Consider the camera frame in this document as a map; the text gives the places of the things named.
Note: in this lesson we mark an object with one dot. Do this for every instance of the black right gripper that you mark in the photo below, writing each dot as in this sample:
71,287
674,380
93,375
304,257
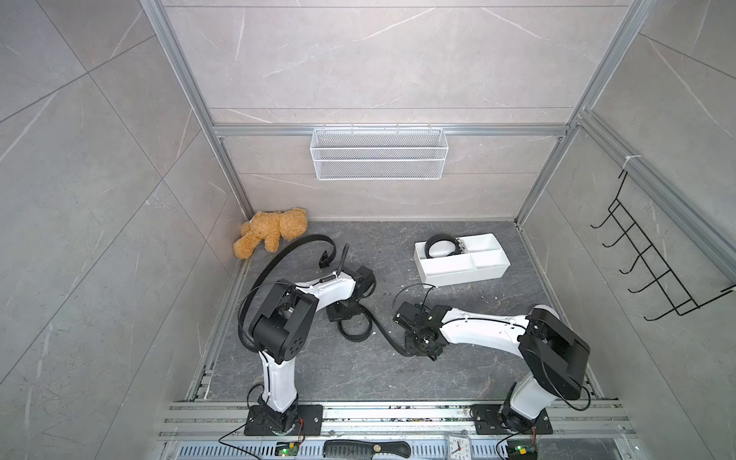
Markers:
409,345

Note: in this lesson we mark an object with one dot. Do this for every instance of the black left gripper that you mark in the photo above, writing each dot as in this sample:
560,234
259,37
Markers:
336,316

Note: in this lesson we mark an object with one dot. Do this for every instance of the black belt with dark buckle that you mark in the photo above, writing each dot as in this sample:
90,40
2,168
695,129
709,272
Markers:
355,330

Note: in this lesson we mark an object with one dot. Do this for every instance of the black belt with silver buckle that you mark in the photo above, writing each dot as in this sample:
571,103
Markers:
443,245

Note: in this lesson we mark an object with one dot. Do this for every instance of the white compartment storage tray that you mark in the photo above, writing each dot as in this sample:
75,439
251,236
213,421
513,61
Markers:
483,259

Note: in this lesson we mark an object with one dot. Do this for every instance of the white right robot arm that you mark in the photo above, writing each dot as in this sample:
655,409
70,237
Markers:
557,357

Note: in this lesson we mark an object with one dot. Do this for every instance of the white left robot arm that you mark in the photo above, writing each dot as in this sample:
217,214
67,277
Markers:
281,327

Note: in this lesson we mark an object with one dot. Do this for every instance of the brown teddy bear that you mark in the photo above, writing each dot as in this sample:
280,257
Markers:
269,228

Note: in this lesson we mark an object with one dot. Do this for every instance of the small white clock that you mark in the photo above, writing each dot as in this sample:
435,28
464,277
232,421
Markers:
459,448

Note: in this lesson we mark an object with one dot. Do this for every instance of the left green circuit board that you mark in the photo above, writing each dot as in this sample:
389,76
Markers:
287,449

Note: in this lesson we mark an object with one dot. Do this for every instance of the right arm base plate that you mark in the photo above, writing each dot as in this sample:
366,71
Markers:
497,419

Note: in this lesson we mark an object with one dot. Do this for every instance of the white wire mesh basket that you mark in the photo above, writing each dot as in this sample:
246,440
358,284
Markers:
379,153

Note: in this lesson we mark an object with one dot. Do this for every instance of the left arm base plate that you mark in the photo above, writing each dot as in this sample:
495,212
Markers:
303,419

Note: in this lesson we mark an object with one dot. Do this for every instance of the black wire hook rack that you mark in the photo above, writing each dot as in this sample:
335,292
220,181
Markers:
680,301

